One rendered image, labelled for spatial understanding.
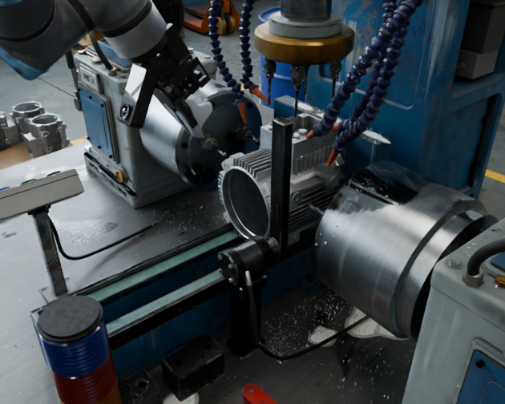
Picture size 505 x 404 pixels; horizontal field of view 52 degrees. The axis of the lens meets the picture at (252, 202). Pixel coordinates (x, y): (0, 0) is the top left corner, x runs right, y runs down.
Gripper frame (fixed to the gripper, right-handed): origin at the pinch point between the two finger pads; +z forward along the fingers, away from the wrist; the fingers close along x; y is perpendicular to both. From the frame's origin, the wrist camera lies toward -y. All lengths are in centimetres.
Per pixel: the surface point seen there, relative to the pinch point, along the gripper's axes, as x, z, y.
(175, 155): 15.7, 12.7, -2.1
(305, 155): -10.9, 13.9, 12.9
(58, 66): 428, 159, 41
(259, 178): -9.6, 10.4, 2.8
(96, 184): 57, 32, -18
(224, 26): 419, 245, 213
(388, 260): -41.0, 8.8, 1.8
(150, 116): 28.2, 9.1, 1.3
